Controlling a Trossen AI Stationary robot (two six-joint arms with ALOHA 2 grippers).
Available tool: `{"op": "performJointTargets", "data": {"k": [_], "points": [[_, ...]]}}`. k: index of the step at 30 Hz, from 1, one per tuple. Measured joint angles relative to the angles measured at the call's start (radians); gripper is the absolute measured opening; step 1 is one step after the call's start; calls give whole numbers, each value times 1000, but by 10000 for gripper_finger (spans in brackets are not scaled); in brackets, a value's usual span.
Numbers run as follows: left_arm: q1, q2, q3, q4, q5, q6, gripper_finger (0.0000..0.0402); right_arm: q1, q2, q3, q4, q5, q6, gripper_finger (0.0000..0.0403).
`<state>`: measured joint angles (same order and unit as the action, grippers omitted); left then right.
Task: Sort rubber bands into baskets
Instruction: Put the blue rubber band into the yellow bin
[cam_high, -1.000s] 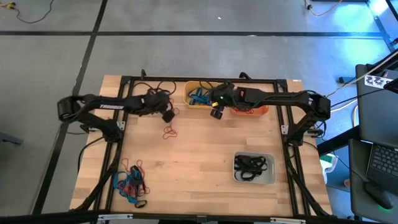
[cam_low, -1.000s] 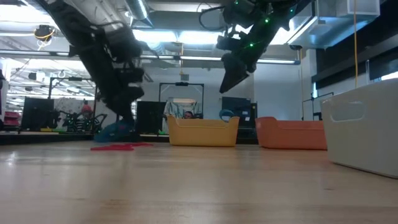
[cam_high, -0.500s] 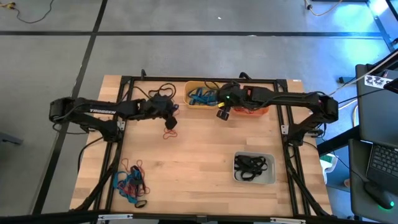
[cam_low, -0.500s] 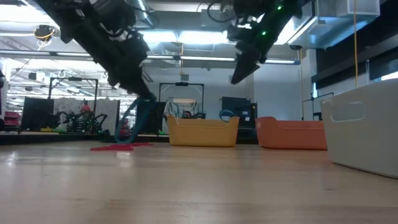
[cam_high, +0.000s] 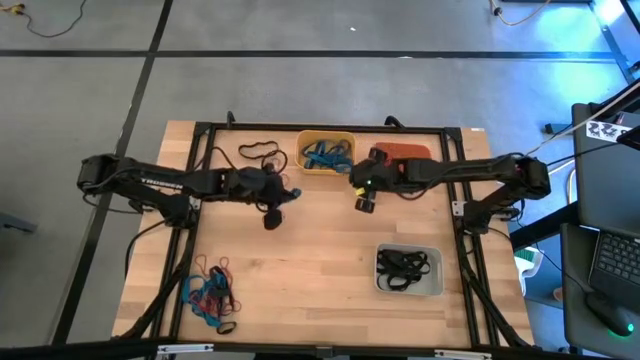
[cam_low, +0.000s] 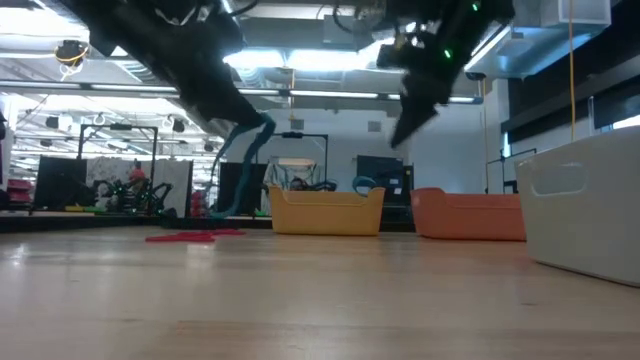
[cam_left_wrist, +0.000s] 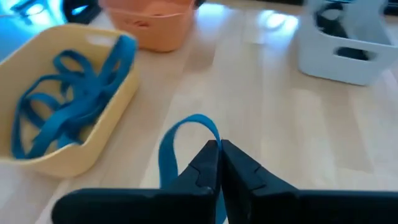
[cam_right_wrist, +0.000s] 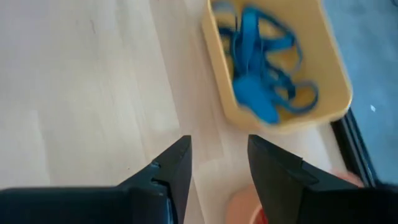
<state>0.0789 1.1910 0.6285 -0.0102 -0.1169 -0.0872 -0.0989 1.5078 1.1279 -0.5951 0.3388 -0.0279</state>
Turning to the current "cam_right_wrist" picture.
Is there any yellow plastic basket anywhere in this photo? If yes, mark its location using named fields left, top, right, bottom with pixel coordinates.
left=200, top=0, right=354, bottom=134

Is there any blue rubber band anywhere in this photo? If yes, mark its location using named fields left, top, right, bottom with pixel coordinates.
left=270, top=79, right=320, bottom=115
left=232, top=76, right=282, bottom=126
left=257, top=12, right=304, bottom=75
left=239, top=4, right=265, bottom=82

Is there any orange plastic basket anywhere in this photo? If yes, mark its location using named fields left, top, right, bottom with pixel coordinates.
left=224, top=169, right=365, bottom=224

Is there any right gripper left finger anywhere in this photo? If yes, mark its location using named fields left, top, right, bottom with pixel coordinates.
left=0, top=136, right=192, bottom=224

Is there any black aluminium table frame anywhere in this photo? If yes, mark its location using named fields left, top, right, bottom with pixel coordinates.
left=330, top=107, right=385, bottom=188

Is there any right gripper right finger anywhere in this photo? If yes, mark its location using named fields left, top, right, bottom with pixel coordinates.
left=248, top=134, right=398, bottom=224

